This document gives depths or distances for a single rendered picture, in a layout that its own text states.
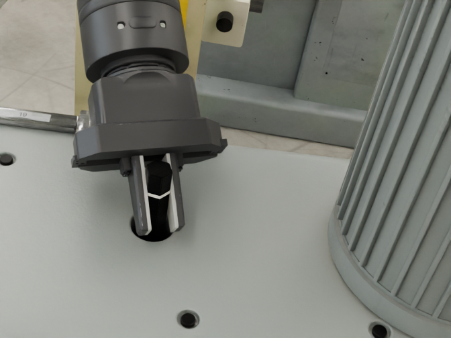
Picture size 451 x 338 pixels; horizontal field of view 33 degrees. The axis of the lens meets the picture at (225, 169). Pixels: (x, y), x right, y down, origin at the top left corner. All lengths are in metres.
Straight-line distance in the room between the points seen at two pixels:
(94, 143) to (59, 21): 3.81
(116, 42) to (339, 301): 0.27
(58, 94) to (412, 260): 3.36
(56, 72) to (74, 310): 3.44
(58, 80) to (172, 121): 3.34
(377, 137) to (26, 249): 0.29
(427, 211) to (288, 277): 0.14
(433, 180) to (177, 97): 0.22
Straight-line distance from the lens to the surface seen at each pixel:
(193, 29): 2.55
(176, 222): 0.60
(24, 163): 0.69
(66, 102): 3.80
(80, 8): 0.66
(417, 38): 0.51
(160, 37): 0.62
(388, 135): 0.55
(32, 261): 0.61
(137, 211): 0.60
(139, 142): 0.60
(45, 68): 4.02
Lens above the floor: 2.36
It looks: 42 degrees down
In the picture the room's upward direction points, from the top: 11 degrees clockwise
